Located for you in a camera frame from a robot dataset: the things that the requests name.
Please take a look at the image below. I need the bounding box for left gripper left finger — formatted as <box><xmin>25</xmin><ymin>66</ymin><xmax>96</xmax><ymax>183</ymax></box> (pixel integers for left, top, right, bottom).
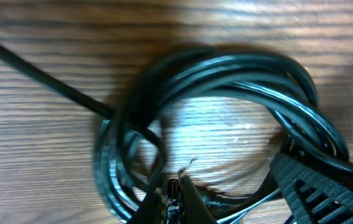
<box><xmin>127</xmin><ymin>180</ymin><xmax>167</xmax><ymax>224</ymax></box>

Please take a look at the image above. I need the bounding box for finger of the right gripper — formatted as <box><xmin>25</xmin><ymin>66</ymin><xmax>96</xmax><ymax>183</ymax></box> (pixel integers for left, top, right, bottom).
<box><xmin>270</xmin><ymin>154</ymin><xmax>353</xmax><ymax>224</ymax></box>

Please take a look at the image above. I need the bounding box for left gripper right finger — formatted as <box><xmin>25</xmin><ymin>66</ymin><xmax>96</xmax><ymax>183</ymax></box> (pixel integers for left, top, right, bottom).
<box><xmin>180</xmin><ymin>175</ymin><xmax>217</xmax><ymax>224</ymax></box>

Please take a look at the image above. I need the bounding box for black usb cable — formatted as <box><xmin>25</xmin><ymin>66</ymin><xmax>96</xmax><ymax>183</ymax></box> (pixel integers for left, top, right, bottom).
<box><xmin>0</xmin><ymin>27</ymin><xmax>353</xmax><ymax>224</ymax></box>

